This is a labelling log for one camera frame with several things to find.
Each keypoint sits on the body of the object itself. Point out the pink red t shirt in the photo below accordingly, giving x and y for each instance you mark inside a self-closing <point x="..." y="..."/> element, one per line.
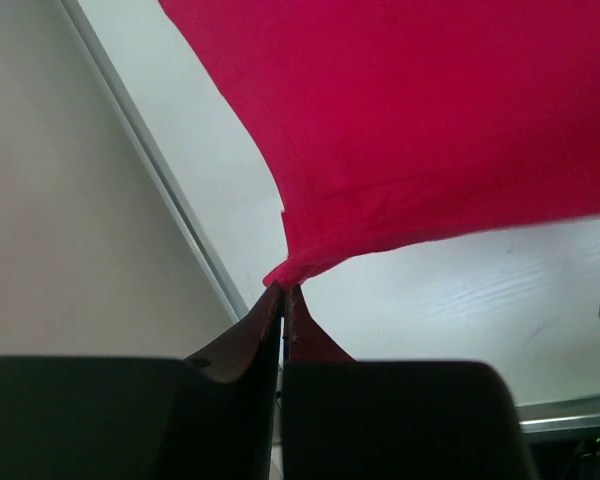
<point x="391" y="123"/>

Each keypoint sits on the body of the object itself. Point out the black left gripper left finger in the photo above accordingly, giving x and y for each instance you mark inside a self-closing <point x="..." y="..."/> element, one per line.
<point x="207" y="416"/>

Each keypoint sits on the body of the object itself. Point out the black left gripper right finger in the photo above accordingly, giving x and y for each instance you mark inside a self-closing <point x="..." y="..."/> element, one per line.
<point x="347" y="419"/>

